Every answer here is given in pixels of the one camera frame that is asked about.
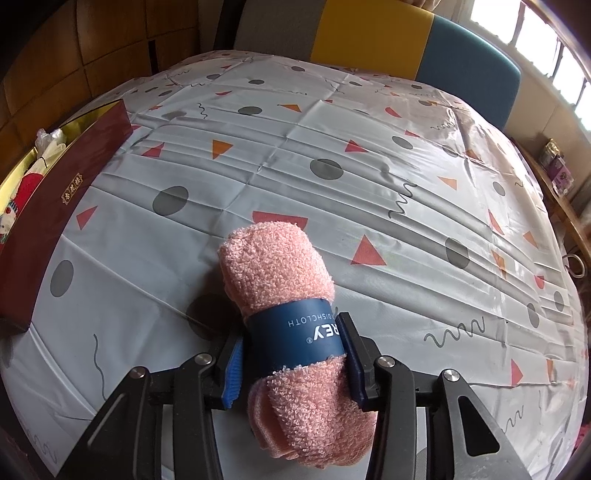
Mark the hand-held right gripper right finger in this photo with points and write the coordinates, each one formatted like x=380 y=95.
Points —
x=355 y=369

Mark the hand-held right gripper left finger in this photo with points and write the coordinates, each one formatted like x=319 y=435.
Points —
x=233 y=374

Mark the pink towel with blue band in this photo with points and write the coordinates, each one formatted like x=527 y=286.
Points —
x=272 y=267

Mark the maroon gift box gold lining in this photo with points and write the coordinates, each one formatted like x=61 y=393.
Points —
x=60 y=198

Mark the red sock with cream cuff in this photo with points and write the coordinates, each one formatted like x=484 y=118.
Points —
x=27 y=184

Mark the clear plastic bag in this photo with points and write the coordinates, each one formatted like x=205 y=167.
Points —
x=51 y=141

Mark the wooden side shelf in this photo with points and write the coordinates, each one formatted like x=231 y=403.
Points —
x=568 y=217

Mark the purple box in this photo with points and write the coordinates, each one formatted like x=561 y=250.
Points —
x=563 y=177

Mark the gold packet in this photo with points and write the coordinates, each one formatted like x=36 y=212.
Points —
x=549 y=152

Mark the grey yellow blue headboard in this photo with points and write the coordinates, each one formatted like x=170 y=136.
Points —
x=369 y=32

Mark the black rolled mat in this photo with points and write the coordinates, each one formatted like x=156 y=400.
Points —
x=226 y=23

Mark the wooden wardrobe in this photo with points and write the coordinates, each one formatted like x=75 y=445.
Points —
x=69 y=55

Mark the window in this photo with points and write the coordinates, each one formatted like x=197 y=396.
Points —
x=531 y=41

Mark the beige curtain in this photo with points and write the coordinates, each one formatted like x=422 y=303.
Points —
x=425 y=3

